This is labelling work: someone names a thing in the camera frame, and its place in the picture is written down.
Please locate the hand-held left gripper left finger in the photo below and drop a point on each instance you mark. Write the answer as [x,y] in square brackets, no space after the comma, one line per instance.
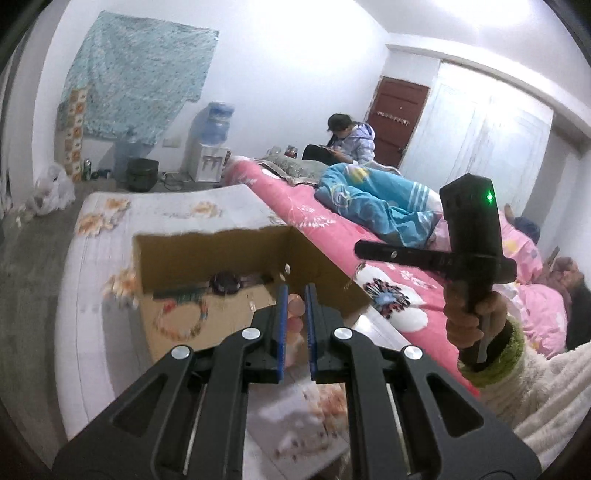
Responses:
[281,337]

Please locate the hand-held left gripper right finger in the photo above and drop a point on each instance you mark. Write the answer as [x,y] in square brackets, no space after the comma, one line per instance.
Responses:
[311,337]

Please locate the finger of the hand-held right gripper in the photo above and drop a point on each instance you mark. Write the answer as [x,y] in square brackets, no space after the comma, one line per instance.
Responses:
[397,254]

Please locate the brown cardboard box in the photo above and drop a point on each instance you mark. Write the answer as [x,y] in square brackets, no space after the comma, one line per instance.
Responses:
[323,267]

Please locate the person's right hand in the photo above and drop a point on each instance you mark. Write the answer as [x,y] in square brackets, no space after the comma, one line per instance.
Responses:
[461,327]

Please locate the blue blanket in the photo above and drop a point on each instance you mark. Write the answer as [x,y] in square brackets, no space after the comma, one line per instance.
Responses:
[369,198]

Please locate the white wardrobe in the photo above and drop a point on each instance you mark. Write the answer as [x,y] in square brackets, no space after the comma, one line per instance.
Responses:
[485,138]

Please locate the pink floral bed sheet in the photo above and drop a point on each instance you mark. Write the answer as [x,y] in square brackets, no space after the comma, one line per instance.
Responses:
[300,207]

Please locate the green bead strand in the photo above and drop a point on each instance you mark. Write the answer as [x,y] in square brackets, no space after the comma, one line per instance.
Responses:
[180,293]

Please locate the brown door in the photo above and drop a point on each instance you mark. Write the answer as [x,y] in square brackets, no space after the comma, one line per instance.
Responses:
[397,115]

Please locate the grey patterned pillow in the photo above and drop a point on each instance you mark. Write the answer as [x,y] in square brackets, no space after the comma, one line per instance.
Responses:
[291,168]

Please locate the floral table cover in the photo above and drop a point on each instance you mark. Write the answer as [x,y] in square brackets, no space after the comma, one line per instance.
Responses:
[97,323]

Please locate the white water dispenser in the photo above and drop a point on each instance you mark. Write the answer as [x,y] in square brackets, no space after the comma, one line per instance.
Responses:
[205,161]

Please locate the black pot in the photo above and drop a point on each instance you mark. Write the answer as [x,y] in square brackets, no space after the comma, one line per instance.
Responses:
[142,175]

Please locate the white plastic bag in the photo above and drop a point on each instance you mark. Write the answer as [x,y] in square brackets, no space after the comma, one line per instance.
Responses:
[51,189]

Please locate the blue patterned hanging cloth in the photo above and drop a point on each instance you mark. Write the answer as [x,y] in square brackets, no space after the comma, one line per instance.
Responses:
[138,69]

